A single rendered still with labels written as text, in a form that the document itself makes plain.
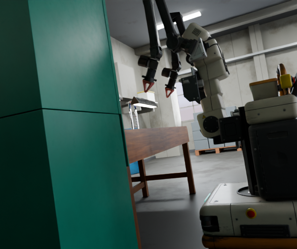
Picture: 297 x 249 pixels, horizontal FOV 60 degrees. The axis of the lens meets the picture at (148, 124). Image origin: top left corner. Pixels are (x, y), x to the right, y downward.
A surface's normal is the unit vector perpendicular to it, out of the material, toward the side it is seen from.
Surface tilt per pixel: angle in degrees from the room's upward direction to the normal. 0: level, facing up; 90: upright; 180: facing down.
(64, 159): 90
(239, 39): 90
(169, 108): 90
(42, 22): 90
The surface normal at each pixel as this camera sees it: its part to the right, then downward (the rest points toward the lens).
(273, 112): -0.40, 0.02
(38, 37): 0.93, -0.16
